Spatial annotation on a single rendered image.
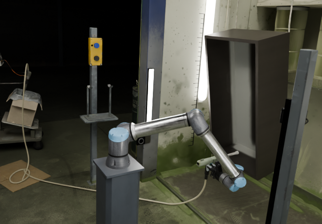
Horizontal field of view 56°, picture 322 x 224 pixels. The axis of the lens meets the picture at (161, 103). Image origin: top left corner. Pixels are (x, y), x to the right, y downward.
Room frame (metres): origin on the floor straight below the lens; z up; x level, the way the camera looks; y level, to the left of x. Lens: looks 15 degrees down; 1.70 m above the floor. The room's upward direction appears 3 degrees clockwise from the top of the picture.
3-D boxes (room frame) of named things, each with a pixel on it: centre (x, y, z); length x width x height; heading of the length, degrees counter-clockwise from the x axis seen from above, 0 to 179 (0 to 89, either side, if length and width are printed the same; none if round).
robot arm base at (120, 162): (2.14, 0.31, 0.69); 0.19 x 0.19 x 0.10
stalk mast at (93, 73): (2.94, 0.68, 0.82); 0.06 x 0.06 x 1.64; 32
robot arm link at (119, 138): (2.15, 0.31, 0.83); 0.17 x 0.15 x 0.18; 177
